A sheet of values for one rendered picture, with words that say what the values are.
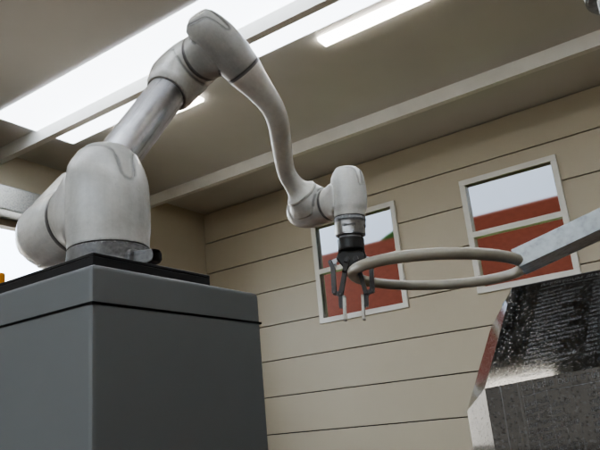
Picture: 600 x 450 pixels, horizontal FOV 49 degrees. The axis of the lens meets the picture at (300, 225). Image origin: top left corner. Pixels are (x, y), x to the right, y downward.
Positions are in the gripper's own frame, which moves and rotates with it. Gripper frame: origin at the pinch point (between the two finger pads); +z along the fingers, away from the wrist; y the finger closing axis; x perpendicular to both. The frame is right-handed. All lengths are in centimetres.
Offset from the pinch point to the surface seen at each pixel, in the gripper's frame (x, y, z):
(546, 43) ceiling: 449, 164, -313
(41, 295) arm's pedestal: -90, -40, 7
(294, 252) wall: 738, -153, -179
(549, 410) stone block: -43, 41, 27
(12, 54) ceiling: 303, -327, -283
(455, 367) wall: 644, 58, -5
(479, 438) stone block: -32, 28, 33
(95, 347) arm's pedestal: -94, -28, 16
